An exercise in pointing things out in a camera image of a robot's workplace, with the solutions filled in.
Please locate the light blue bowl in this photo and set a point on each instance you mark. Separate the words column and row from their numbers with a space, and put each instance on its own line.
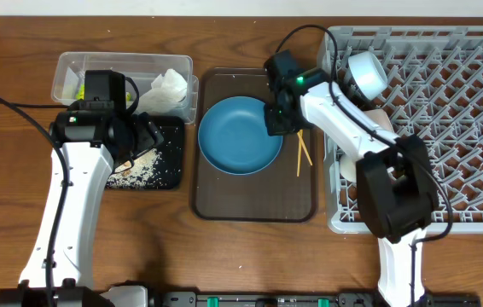
column 368, row 74

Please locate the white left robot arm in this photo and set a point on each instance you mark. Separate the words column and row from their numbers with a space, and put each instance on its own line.
column 90, row 138

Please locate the leftover rice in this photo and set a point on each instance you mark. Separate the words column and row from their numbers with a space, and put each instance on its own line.
column 136, row 176

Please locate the white cup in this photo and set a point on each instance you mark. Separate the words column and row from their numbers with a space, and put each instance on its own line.
column 347, row 168

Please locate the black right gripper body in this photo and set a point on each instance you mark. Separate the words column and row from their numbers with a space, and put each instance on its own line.
column 296, row 121

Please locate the clear plastic waste bin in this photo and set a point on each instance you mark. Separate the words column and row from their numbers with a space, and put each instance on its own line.
column 143, row 69

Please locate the white napkin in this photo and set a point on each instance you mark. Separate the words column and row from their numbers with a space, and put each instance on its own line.
column 168, row 91

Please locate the grey plastic dishwasher rack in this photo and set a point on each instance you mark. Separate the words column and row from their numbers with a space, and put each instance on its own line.
column 435, row 91

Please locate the yellow green snack wrapper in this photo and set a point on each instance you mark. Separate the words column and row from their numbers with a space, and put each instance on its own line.
column 80, row 94

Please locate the black rectangular waste tray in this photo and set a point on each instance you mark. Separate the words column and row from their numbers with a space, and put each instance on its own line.
column 169, row 169

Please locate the wooden chopstick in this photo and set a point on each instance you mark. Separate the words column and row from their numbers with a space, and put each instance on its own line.
column 303, row 147
column 298, row 158

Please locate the dark blue plate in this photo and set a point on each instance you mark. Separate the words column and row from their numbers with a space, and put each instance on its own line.
column 233, row 138

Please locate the pink bowl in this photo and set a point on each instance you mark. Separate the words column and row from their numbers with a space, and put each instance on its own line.
column 380, row 117

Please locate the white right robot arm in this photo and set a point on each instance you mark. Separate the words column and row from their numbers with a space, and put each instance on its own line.
column 396, row 193

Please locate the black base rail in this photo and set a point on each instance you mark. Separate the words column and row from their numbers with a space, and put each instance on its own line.
column 189, row 299

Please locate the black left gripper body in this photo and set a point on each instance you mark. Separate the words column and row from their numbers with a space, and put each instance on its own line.
column 147, row 136

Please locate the dark brown serving tray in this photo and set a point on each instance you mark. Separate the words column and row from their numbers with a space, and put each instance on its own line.
column 274, row 194

